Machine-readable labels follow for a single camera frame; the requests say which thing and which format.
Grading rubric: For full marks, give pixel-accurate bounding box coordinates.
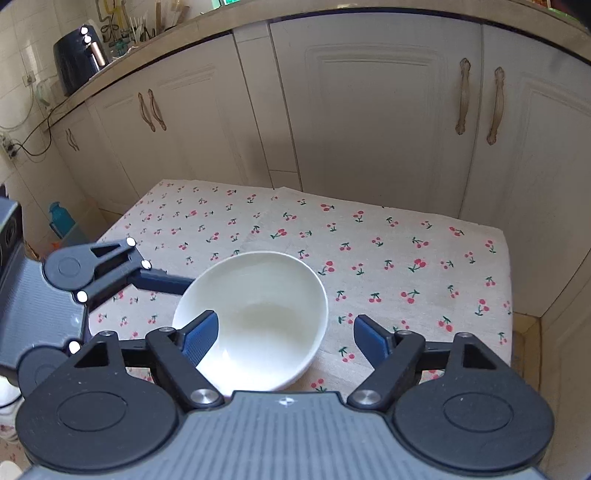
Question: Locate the blue thermos bottle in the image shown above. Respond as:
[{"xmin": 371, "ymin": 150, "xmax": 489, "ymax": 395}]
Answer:
[{"xmin": 49, "ymin": 201, "xmax": 76, "ymax": 239}]

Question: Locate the cherry print tablecloth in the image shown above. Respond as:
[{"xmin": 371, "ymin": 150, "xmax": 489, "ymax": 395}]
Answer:
[{"xmin": 104, "ymin": 180, "xmax": 513, "ymax": 394}]

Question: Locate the black air fryer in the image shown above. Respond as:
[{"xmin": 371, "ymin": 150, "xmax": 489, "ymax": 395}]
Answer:
[{"xmin": 53, "ymin": 24, "xmax": 110, "ymax": 97}]

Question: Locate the white floral bowl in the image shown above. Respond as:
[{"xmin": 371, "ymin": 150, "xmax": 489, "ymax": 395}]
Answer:
[{"xmin": 172, "ymin": 251, "xmax": 329, "ymax": 397}]

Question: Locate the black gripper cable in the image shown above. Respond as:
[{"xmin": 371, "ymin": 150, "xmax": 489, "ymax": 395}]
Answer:
[{"xmin": 0, "ymin": 82, "xmax": 61, "ymax": 159}]

